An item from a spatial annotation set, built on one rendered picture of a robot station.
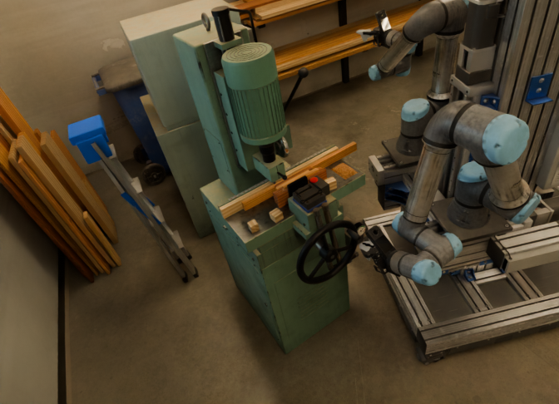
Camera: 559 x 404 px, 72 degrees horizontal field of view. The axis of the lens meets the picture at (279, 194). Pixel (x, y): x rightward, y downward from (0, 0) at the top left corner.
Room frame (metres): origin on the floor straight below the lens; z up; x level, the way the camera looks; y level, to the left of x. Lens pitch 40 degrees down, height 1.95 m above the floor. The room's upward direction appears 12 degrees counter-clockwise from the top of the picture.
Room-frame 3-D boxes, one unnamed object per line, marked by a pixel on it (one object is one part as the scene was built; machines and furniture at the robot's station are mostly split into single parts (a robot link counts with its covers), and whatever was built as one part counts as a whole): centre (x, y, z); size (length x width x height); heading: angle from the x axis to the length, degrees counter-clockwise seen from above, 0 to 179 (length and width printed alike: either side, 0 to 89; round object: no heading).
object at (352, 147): (1.33, -0.12, 0.92); 0.60 x 0.02 x 0.04; 115
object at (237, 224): (1.19, -0.08, 0.87); 0.61 x 0.30 x 0.06; 115
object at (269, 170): (1.28, 0.02, 1.03); 0.14 x 0.07 x 0.09; 25
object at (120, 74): (3.07, 0.91, 0.48); 0.64 x 0.54 x 0.97; 110
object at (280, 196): (1.22, -0.10, 0.93); 0.25 x 0.01 x 0.07; 115
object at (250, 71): (1.27, 0.01, 1.35); 0.18 x 0.18 x 0.31
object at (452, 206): (1.00, -0.69, 0.87); 0.15 x 0.15 x 0.10
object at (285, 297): (1.37, 0.06, 0.36); 0.58 x 0.45 x 0.71; 25
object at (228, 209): (1.30, -0.03, 0.93); 0.60 x 0.02 x 0.05; 115
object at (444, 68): (1.53, -0.80, 1.19); 0.15 x 0.12 x 0.55; 107
